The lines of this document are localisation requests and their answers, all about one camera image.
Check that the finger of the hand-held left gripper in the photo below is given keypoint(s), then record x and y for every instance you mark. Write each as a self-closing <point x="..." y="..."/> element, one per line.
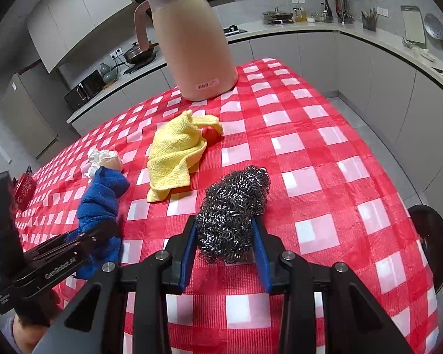
<point x="51" y="243"/>
<point x="101" y="238"/>

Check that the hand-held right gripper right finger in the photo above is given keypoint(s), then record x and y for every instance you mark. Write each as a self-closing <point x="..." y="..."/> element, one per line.
<point x="263" y="265"/>

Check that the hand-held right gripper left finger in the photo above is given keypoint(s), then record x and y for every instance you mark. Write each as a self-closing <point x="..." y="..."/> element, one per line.
<point x="188" y="261"/>

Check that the blue cloth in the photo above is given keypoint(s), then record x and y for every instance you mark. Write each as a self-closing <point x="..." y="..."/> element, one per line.
<point x="99" y="199"/>

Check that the steel wool scrubber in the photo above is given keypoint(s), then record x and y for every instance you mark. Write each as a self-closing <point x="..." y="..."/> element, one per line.
<point x="229" y="206"/>

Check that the person's left forearm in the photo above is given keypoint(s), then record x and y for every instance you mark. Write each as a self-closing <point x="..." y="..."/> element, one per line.
<point x="29" y="335"/>

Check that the red gift bag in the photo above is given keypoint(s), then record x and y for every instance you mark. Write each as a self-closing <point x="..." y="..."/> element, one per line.
<point x="24" y="190"/>

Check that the beige round lump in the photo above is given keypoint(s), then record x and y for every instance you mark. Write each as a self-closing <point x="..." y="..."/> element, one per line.
<point x="112" y="163"/>

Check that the crumpled white tissue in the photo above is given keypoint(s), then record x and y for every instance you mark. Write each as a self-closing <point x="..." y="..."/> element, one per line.
<point x="96" y="156"/>

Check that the grey refrigerator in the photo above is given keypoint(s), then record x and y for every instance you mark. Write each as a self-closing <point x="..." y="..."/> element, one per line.
<point x="29" y="118"/>

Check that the yellow cloth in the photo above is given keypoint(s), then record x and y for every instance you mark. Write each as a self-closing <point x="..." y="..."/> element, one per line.
<point x="173" y="155"/>

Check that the black microwave oven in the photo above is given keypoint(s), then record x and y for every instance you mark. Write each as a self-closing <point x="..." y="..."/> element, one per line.
<point x="83" y="90"/>

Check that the grey ceramic vase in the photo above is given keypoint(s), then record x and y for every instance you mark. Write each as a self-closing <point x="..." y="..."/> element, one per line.
<point x="108" y="73"/>

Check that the black chair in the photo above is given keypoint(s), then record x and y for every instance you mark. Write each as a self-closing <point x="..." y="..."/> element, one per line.
<point x="430" y="236"/>

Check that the dark pot with lid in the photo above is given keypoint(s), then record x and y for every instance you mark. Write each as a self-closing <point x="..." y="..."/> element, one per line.
<point x="136" y="53"/>

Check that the pink thermos jug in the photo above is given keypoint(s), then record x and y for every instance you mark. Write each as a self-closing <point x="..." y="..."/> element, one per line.
<point x="192" y="51"/>

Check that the grey upper cabinets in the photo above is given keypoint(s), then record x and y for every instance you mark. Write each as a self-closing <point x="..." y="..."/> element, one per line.
<point x="77" y="14"/>

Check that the grey kitchen counter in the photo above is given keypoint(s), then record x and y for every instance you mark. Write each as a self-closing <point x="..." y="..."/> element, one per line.
<point x="373" y="73"/>

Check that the steel pan with lid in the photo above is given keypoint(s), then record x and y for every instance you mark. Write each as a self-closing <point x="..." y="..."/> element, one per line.
<point x="277" y="15"/>

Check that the yellow oil bottle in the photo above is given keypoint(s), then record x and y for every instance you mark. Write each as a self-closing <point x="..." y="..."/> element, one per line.
<point x="299" y="14"/>

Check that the dark glass bottle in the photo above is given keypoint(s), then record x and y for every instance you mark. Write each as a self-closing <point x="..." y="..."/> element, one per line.
<point x="327" y="11"/>

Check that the dark utensil holder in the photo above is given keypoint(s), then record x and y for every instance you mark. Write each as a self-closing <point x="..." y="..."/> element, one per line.
<point x="369" y="23"/>

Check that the kitchen utensil rack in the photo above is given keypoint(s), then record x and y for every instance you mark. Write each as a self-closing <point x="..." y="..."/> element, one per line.
<point x="342" y="9"/>

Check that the white cutting board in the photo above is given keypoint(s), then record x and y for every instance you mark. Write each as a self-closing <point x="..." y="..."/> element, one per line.
<point x="413" y="25"/>

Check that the round metal plate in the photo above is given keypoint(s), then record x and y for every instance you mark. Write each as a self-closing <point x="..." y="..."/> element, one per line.
<point x="435" y="26"/>

